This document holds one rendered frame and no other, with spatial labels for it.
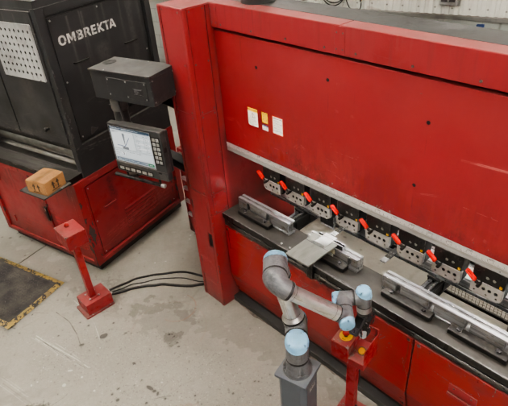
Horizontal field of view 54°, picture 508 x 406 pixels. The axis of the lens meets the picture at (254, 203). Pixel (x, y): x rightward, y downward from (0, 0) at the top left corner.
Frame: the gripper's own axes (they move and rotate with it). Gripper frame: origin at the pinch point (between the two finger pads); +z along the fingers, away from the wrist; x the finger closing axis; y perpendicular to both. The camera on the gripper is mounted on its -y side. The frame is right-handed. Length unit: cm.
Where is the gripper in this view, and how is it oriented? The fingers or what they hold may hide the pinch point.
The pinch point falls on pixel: (361, 337)
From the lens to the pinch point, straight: 275.5
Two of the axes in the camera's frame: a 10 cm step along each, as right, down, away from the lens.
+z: 1.3, 7.9, 6.0
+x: -7.8, -2.9, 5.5
